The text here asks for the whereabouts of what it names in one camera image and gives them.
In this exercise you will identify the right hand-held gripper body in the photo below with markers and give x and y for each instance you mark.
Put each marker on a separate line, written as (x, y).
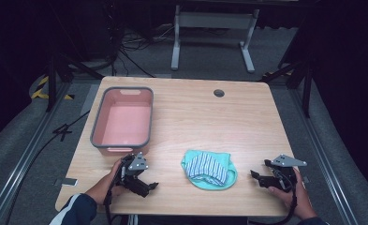
(283, 175)

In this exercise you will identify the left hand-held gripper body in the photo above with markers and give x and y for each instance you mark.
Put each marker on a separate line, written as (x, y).
(137, 163)

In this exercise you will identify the pink basin with grey rim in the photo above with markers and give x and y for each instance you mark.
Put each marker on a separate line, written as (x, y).
(124, 120)

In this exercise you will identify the teal and striped cloth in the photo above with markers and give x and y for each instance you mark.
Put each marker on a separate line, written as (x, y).
(209, 170)

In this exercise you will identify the person's right hand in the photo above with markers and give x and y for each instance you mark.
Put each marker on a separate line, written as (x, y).
(297, 200)

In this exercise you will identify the person's left hand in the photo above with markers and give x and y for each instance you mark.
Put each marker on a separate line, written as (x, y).
(105, 186)

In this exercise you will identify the grey tape piece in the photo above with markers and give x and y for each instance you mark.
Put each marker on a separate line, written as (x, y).
(66, 182)

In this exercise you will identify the black tape cross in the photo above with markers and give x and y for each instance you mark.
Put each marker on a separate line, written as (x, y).
(62, 131)

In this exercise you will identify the black metal stand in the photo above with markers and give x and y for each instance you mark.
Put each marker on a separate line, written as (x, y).
(300, 78)
(60, 75)

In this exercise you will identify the yellow and black hazard tape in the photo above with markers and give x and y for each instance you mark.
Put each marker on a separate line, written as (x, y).
(41, 90)

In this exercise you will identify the aluminium floor rail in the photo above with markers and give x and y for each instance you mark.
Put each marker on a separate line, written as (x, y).
(322, 150)
(19, 162)

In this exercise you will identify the white metal desk frame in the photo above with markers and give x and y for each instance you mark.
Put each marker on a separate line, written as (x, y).
(214, 20)

